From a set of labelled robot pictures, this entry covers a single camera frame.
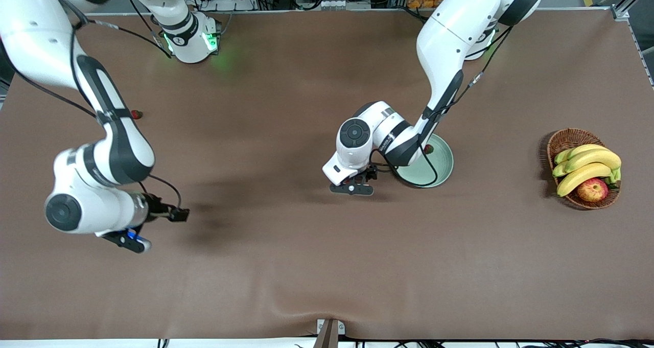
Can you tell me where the grey metal mounting bracket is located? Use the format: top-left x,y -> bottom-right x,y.
316,319 -> 346,335

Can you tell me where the white terminal strip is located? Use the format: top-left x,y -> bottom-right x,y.
318,0 -> 372,10

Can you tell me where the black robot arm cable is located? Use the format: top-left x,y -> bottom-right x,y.
370,26 -> 514,188
69,18 -> 182,212

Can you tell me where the brown mounting bar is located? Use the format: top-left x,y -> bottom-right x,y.
313,319 -> 339,348

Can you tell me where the brown table mat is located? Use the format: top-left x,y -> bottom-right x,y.
0,8 -> 654,341

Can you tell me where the yellow banana bunch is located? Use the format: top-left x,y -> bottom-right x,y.
552,144 -> 622,197

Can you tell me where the brown wicker basket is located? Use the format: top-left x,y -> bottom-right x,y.
546,128 -> 622,211

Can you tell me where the pale green round plate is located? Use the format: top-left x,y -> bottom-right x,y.
396,135 -> 454,189

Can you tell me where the red yellow apple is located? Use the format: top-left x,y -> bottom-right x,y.
577,178 -> 610,203

